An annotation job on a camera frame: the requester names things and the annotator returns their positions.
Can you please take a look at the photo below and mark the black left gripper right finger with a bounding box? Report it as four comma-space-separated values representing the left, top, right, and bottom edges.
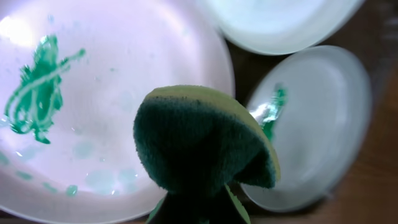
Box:
217, 186, 249, 224

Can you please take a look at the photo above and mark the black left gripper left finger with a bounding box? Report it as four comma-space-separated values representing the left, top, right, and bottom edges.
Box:
152, 194, 174, 224

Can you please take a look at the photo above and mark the green yellow scrub sponge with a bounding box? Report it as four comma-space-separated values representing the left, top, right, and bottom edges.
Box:
133, 85, 280, 224

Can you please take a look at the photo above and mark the white plate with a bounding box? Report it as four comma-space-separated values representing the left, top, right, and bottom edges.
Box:
196, 0, 364, 55
0, 0, 236, 224
242, 45, 372, 213

